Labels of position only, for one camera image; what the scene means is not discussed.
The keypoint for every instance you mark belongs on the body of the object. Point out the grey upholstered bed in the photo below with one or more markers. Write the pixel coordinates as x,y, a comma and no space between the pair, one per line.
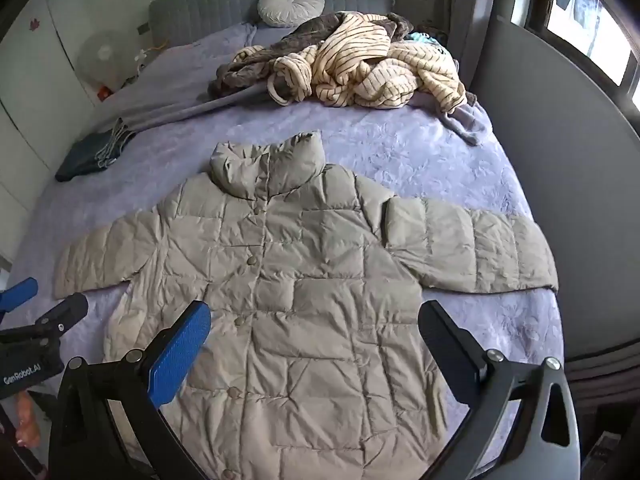
425,150

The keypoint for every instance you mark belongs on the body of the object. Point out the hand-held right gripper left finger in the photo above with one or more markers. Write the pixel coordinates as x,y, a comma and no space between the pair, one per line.
180,350

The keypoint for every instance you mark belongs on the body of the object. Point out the brown fleece blanket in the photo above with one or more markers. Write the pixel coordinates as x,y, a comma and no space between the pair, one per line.
250,72

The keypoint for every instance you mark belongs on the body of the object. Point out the small orange object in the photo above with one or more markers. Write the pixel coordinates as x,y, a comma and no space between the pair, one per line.
104,91

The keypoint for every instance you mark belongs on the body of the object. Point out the person's left hand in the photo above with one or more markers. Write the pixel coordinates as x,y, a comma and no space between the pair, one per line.
26,422

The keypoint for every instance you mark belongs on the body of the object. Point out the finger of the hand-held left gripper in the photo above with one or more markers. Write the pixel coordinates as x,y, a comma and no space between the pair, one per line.
62,312
20,294

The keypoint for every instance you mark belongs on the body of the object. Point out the cream striped fleece robe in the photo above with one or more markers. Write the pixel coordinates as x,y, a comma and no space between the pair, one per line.
360,65

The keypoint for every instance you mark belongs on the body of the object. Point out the window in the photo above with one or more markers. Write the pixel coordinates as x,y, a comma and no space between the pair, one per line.
585,15

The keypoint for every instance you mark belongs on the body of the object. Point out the round white cushion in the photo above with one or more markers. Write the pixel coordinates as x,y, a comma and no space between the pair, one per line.
290,5

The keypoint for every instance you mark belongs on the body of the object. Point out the white electric fan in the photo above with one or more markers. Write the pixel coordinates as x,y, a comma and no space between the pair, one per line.
102,60

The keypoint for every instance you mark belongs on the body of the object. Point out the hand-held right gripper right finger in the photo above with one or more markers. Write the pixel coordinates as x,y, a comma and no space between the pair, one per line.
447,347

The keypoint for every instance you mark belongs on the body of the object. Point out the beige puffer jacket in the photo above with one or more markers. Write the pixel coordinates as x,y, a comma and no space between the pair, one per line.
310,285

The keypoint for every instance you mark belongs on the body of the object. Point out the red leaf sticker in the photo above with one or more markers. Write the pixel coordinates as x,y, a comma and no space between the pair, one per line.
35,25

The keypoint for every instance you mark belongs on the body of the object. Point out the white wardrobe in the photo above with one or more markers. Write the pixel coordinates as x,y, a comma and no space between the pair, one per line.
30,110

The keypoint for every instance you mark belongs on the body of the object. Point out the dark folded jeans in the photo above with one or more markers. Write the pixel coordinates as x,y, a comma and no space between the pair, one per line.
85,157

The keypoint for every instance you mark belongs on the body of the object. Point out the teal cloth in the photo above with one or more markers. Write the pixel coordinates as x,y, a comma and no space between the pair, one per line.
422,37

